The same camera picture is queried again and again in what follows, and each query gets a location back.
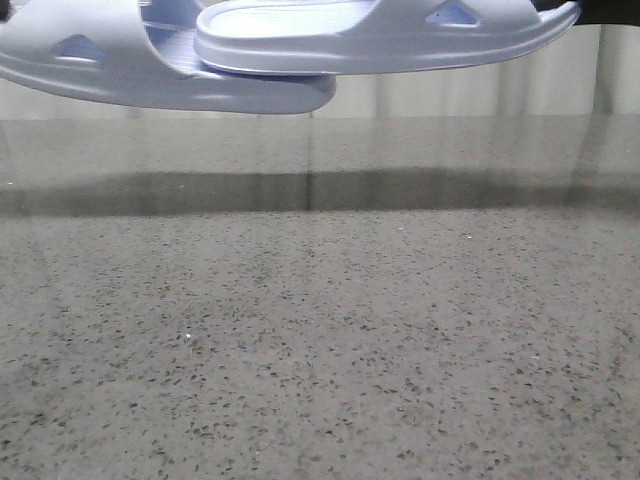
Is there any beige curtain backdrop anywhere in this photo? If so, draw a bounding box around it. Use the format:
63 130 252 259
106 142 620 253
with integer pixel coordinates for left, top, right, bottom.
0 22 640 121

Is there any light blue slipper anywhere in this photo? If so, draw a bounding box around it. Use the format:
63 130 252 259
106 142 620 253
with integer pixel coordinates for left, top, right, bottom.
1 0 336 114
195 1 581 76

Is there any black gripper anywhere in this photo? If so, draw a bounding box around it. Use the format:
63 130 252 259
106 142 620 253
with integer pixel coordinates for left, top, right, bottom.
532 0 640 27

